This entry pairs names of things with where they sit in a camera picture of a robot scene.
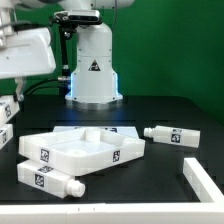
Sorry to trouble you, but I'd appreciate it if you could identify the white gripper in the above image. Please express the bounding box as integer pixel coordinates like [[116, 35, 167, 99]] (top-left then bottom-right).
[[0, 28, 56, 102]]

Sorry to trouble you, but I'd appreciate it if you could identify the white square desk top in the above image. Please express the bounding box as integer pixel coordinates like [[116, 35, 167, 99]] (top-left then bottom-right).
[[19, 127, 145, 176]]

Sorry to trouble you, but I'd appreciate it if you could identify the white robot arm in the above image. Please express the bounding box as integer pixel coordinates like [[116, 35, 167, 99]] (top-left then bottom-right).
[[0, 0, 135, 110]]

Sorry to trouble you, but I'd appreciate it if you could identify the white flat base tag plate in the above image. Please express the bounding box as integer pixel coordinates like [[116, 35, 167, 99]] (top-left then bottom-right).
[[53, 126, 139, 139]]

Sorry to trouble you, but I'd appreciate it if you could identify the white L-shaped fence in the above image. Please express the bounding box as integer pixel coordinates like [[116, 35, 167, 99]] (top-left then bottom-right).
[[0, 158, 224, 224]]

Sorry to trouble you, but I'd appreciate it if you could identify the black cable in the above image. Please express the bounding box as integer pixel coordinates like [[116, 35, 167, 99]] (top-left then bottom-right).
[[22, 77, 68, 96]]

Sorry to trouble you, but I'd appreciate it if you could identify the black camera on stand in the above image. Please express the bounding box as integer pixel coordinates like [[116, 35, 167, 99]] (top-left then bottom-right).
[[49, 10, 102, 95]]

